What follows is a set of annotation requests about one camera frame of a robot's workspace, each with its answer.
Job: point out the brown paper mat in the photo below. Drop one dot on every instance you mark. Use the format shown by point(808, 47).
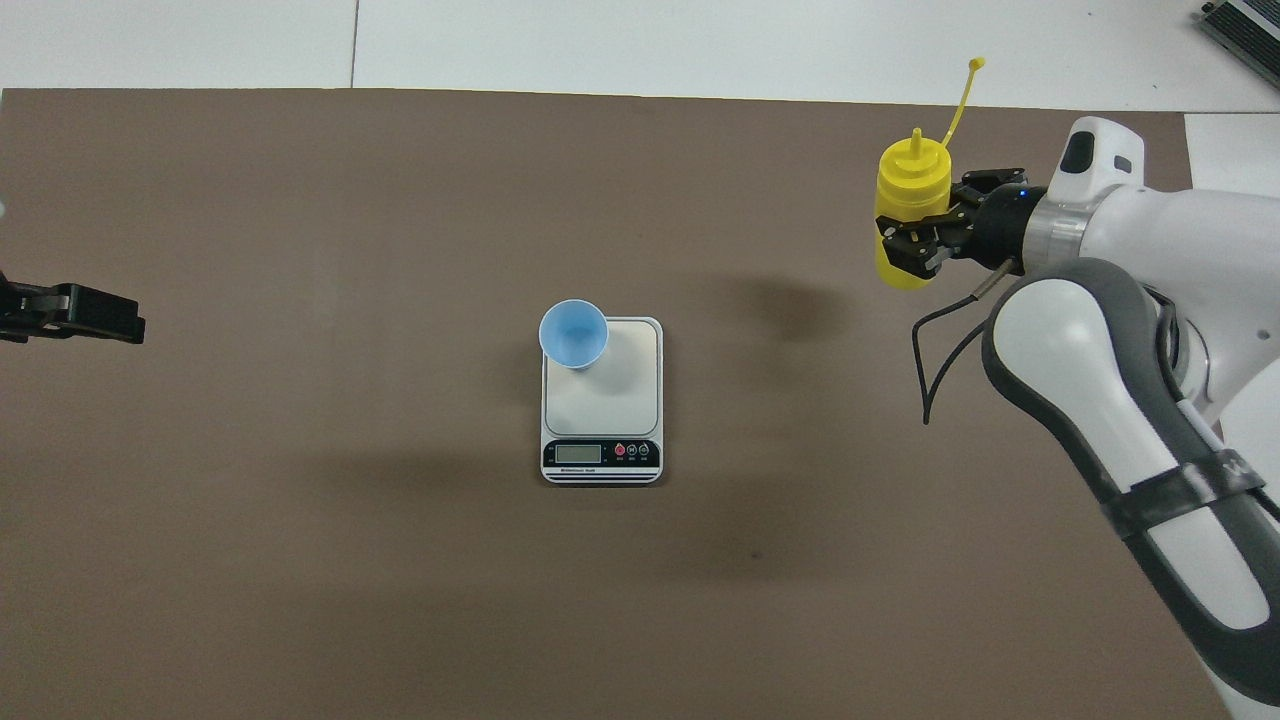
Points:
point(400, 580)

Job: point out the yellow squeeze bottle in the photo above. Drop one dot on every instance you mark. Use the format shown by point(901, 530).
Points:
point(910, 185)

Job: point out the silver digital kitchen scale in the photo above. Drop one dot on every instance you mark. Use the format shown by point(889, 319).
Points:
point(610, 400)

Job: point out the grey ribbed metal device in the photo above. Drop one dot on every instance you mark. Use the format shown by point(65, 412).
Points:
point(1250, 30)

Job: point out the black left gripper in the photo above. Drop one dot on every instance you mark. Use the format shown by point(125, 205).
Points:
point(30, 305)

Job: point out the light blue plastic cup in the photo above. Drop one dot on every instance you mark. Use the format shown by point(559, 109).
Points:
point(573, 335)

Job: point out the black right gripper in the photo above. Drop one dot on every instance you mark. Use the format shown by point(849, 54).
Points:
point(1000, 225)

